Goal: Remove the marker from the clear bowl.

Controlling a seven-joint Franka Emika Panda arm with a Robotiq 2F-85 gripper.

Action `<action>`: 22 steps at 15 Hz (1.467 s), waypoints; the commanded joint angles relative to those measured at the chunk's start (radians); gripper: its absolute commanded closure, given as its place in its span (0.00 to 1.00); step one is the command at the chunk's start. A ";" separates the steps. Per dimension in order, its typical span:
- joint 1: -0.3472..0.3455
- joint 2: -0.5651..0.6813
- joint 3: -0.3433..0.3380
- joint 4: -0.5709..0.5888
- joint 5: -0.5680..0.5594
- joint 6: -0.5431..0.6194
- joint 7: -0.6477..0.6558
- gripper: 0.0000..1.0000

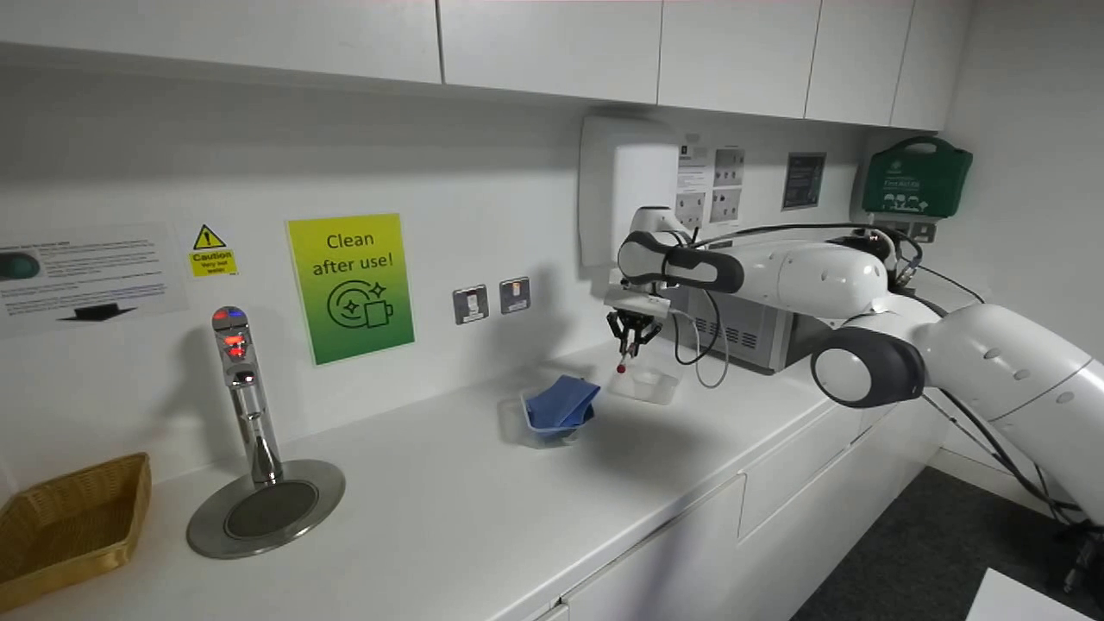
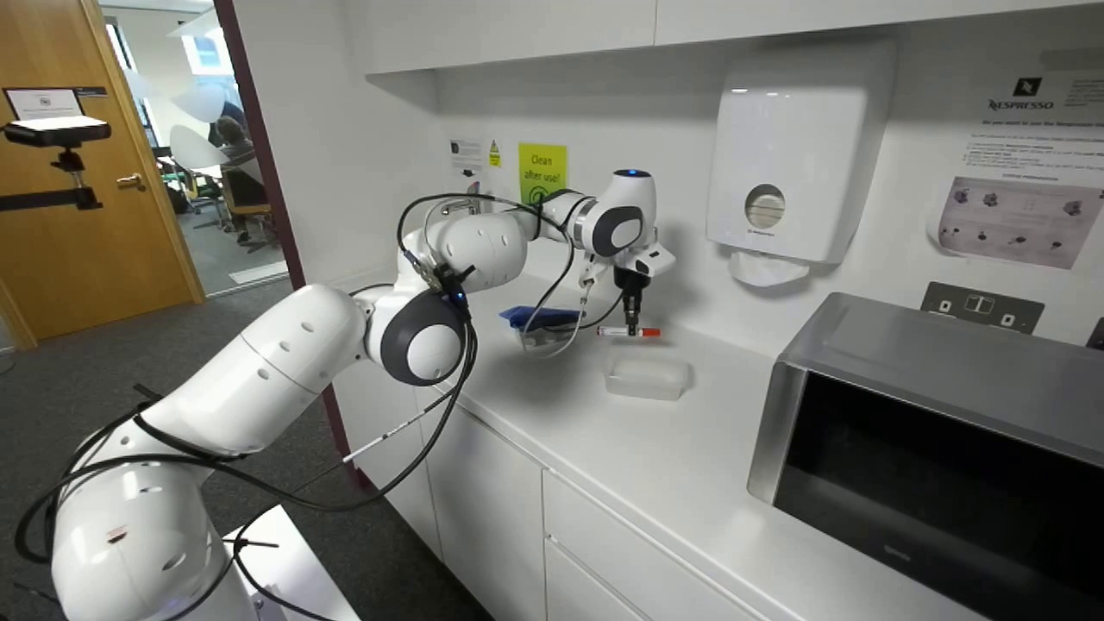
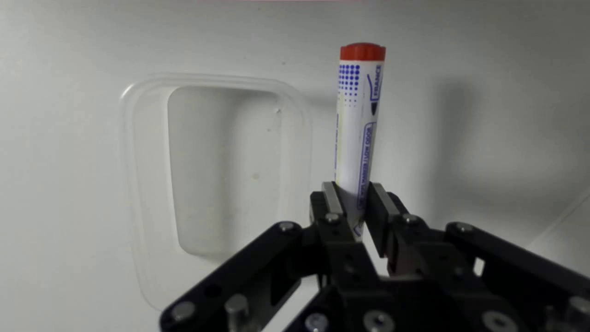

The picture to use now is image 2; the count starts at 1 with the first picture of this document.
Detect Nespresso wall poster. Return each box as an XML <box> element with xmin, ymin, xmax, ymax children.
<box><xmin>925</xmin><ymin>47</ymin><xmax>1104</xmax><ymax>274</ymax></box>

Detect wooden door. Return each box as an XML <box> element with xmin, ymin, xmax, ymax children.
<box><xmin>0</xmin><ymin>0</ymin><xmax>208</xmax><ymax>347</ymax></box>

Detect long black robot cable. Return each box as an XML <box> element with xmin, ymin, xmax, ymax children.
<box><xmin>11</xmin><ymin>263</ymin><xmax>480</xmax><ymax>621</ymax></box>

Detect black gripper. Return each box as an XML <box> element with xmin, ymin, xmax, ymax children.
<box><xmin>610</xmin><ymin>263</ymin><xmax>655</xmax><ymax>336</ymax></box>

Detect stainless steel appliance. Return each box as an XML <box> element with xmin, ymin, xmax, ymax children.
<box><xmin>746</xmin><ymin>288</ymin><xmax>1104</xmax><ymax>621</ymax></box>

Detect white cabinets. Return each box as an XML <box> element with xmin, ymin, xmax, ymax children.
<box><xmin>330</xmin><ymin>365</ymin><xmax>761</xmax><ymax>621</ymax></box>
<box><xmin>347</xmin><ymin>0</ymin><xmax>1104</xmax><ymax>79</ymax></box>

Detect black tripod stand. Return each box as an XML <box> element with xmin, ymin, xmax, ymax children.
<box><xmin>0</xmin><ymin>142</ymin><xmax>106</xmax><ymax>216</ymax></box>

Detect laptop on stand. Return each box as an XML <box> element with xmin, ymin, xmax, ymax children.
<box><xmin>0</xmin><ymin>83</ymin><xmax>112</xmax><ymax>148</ymax></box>

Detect blue plastic object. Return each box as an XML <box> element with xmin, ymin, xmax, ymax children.
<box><xmin>499</xmin><ymin>301</ymin><xmax>581</xmax><ymax>333</ymax></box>

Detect seated person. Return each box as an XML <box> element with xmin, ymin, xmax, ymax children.
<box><xmin>202</xmin><ymin>112</ymin><xmax>273</xmax><ymax>216</ymax></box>

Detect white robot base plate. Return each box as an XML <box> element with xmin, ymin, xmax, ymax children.
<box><xmin>220</xmin><ymin>499</ymin><xmax>362</xmax><ymax>621</ymax></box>

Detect white upper cabinets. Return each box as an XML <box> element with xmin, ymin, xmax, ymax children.
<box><xmin>347</xmin><ymin>0</ymin><xmax>1104</xmax><ymax>79</ymax></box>

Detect metal double wall socket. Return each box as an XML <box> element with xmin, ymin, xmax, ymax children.
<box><xmin>918</xmin><ymin>279</ymin><xmax>1049</xmax><ymax>336</ymax></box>

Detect black cable at robot wrist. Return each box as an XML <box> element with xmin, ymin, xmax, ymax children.
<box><xmin>394</xmin><ymin>186</ymin><xmax>630</xmax><ymax>355</ymax></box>

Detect white paper towel dispenser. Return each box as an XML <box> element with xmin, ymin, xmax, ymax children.
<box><xmin>703</xmin><ymin>83</ymin><xmax>876</xmax><ymax>288</ymax></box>

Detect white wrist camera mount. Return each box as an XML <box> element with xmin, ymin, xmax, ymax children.
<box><xmin>626</xmin><ymin>240</ymin><xmax>680</xmax><ymax>286</ymax></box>

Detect dark red door frame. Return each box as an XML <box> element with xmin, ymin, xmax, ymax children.
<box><xmin>215</xmin><ymin>0</ymin><xmax>359</xmax><ymax>463</ymax></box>

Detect white lower cabinets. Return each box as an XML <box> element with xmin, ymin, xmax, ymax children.
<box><xmin>330</xmin><ymin>365</ymin><xmax>761</xmax><ymax>621</ymax></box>

